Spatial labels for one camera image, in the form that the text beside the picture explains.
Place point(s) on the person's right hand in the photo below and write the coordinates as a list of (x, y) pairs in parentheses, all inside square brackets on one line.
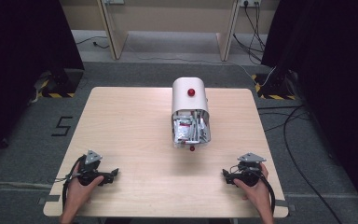
[(258, 194)]

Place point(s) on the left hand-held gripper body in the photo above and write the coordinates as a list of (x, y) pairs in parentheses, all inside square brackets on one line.
[(90, 169)]

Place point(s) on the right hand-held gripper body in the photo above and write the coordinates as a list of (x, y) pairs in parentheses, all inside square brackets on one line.
[(248, 174)]

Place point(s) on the black curtain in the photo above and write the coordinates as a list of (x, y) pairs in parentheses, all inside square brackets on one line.
[(332, 62), (18, 62)]

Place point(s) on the pile of silver white packets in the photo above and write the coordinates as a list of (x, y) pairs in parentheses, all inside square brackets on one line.
[(186, 130)]

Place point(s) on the light wooden table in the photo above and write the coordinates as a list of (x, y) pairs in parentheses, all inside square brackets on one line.
[(130, 130)]

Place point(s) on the white desktop bin red knobs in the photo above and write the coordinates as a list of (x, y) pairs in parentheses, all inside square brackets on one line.
[(188, 101)]

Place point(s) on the beige desk frame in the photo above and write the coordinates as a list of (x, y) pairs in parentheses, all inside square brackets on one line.
[(118, 37)]

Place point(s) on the stand base yellow black tape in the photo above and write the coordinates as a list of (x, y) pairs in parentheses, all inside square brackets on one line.
[(275, 90), (59, 85)]

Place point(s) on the white power strip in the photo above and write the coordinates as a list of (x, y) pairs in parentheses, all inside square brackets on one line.
[(250, 2)]

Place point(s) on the person's left hand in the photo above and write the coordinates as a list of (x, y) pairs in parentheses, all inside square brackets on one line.
[(77, 193)]

